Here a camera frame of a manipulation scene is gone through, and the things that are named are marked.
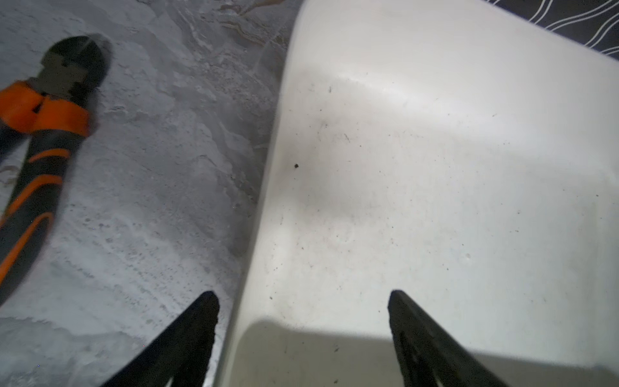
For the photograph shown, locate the orange black pliers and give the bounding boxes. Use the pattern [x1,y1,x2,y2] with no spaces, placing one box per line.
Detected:
[1,35,108,302]

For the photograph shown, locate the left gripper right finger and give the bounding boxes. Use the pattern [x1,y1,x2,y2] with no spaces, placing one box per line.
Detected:
[388,290,506,386]

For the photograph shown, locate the cream plastic bin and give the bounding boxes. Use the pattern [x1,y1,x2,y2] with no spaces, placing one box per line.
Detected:
[214,1,618,386]

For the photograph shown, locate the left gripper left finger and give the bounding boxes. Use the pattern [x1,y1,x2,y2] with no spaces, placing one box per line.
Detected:
[104,291,219,386]

